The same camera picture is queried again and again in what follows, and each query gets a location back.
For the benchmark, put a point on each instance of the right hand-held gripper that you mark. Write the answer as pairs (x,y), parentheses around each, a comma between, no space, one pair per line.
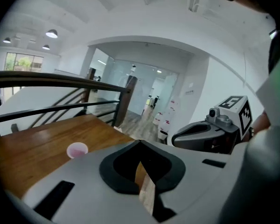
(235,115)

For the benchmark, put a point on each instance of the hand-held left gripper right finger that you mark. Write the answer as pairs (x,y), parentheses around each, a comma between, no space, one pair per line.
(196,171)

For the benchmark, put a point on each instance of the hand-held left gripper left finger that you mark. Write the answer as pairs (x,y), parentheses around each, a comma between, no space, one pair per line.
(84,183)

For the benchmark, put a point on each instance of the red cup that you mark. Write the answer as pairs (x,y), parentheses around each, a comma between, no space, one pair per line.
(77,150)

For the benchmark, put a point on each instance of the person's right forearm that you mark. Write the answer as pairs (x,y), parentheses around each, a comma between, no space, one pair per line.
(262,120)

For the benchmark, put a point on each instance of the white jug red label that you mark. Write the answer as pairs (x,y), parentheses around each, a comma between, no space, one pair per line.
(170,120)
(158,119)
(175,102)

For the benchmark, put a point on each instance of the white waste bin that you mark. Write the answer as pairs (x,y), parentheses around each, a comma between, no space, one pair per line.
(163,135)

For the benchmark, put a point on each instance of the glass partition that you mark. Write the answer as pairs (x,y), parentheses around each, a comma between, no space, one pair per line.
(140,87)

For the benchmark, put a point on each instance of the black metal stair railing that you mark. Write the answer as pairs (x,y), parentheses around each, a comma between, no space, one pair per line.
(60,85)

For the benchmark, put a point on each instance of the person's dark t-shirt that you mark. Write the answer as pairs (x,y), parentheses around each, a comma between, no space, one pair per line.
(277,50)

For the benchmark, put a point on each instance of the window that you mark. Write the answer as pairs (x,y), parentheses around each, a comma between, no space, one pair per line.
(23,62)

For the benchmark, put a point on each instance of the dark pendant lamp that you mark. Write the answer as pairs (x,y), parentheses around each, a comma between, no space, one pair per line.
(51,33)
(46,47)
(7,40)

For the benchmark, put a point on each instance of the wall sign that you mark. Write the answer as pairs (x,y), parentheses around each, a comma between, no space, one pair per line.
(189,92)

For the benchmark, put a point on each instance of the white wall conduit pipe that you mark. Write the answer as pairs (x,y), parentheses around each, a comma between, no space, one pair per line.
(231,71)

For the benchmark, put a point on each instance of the white security camera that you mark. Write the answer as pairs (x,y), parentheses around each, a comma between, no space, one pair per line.
(133,67)

